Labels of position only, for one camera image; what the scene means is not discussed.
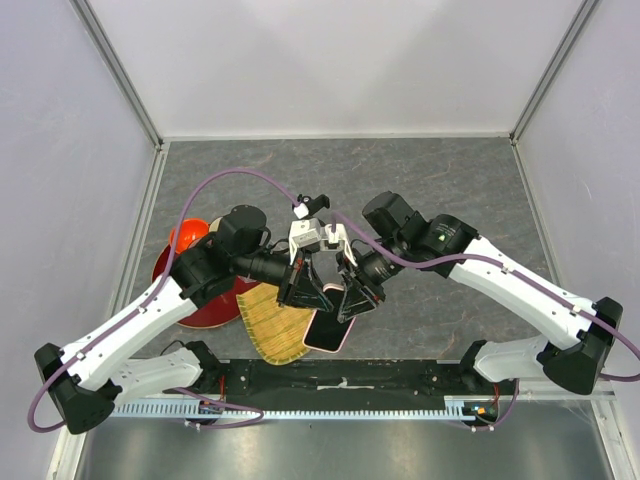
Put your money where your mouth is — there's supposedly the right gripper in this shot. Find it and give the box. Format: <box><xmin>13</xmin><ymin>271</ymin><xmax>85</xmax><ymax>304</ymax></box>
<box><xmin>335</xmin><ymin>235</ymin><xmax>409</xmax><ymax>323</ymax></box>

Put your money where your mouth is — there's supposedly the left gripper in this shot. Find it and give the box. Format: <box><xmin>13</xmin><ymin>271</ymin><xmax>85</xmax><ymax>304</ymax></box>
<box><xmin>234</xmin><ymin>244</ymin><xmax>334</xmax><ymax>311</ymax></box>

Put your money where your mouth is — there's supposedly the pink case smartphone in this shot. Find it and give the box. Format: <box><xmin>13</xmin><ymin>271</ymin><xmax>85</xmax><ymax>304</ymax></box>
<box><xmin>302</xmin><ymin>284</ymin><xmax>356</xmax><ymax>353</ymax></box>

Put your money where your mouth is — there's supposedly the black phone stand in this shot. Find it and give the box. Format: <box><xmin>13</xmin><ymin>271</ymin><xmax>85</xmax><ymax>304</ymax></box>
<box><xmin>293</xmin><ymin>194</ymin><xmax>330</xmax><ymax>216</ymax></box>

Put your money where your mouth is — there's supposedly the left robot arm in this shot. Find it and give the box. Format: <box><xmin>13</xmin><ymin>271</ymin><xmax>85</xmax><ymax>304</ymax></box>
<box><xmin>34</xmin><ymin>205</ymin><xmax>348</xmax><ymax>434</ymax></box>

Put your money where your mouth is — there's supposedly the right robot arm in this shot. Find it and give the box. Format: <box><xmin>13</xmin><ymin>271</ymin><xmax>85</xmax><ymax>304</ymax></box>
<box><xmin>338</xmin><ymin>191</ymin><xmax>623</xmax><ymax>395</ymax></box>

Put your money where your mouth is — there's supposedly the woven bamboo basket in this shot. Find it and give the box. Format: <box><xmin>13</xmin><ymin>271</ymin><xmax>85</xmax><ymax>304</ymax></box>
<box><xmin>236</xmin><ymin>284</ymin><xmax>315</xmax><ymax>366</ymax></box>

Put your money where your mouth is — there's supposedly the red round tray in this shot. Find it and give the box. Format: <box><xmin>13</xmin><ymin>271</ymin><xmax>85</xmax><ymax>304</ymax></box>
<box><xmin>151</xmin><ymin>239</ymin><xmax>261</xmax><ymax>331</ymax></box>

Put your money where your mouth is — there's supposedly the cream ceramic cup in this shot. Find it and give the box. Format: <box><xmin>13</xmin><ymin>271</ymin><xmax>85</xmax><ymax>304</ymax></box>
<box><xmin>209</xmin><ymin>217</ymin><xmax>222</xmax><ymax>233</ymax></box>

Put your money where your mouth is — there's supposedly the orange bowl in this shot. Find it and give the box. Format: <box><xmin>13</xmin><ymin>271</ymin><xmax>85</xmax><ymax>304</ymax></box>
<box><xmin>169</xmin><ymin>218</ymin><xmax>210</xmax><ymax>254</ymax></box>

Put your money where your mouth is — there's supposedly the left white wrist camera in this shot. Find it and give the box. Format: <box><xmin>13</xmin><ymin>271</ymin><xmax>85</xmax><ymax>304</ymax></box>
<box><xmin>288</xmin><ymin>218</ymin><xmax>324</xmax><ymax>263</ymax></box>

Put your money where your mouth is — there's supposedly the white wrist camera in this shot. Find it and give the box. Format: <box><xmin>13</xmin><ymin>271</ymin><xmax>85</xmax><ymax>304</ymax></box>
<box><xmin>320</xmin><ymin>223</ymin><xmax>357</xmax><ymax>267</ymax></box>
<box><xmin>288</xmin><ymin>218</ymin><xmax>324</xmax><ymax>263</ymax></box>

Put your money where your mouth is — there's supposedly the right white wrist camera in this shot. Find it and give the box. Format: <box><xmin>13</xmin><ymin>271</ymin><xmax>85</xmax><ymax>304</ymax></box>
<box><xmin>320</xmin><ymin>223</ymin><xmax>357</xmax><ymax>267</ymax></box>

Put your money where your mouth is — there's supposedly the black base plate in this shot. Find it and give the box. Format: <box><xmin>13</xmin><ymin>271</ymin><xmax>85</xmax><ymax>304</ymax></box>
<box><xmin>193</xmin><ymin>359</ymin><xmax>515</xmax><ymax>412</ymax></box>

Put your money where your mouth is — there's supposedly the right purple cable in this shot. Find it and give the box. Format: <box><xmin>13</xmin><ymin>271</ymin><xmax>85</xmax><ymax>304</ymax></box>
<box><xmin>327</xmin><ymin>209</ymin><xmax>640</xmax><ymax>434</ymax></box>

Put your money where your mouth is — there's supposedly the grey cable duct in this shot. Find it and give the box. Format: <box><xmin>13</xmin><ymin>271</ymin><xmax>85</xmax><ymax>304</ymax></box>
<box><xmin>111</xmin><ymin>396</ymin><xmax>497</xmax><ymax>421</ymax></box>

